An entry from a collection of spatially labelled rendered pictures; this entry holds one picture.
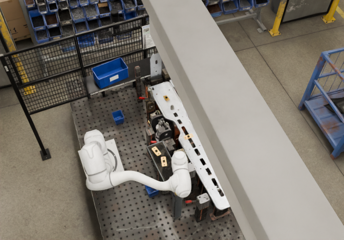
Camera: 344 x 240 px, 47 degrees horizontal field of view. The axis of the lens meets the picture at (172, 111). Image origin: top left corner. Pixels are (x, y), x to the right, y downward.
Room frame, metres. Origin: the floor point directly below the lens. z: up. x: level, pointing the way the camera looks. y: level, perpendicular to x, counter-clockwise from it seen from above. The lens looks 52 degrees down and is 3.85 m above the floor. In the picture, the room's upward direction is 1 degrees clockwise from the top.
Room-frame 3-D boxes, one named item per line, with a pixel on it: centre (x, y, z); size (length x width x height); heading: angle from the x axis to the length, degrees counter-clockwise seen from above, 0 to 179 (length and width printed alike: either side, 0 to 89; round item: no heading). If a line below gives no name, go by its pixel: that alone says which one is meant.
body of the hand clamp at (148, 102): (2.28, 0.20, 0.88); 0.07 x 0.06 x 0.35; 116
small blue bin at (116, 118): (2.31, 0.52, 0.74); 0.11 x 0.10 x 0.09; 26
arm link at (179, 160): (1.33, -0.06, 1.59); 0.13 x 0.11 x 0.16; 9
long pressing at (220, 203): (1.92, -0.16, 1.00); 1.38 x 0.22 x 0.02; 26
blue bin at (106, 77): (2.58, 0.59, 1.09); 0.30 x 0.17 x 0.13; 122
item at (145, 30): (2.90, 0.21, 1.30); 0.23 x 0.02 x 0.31; 116
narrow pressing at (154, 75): (2.60, 0.16, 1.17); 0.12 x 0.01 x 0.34; 116
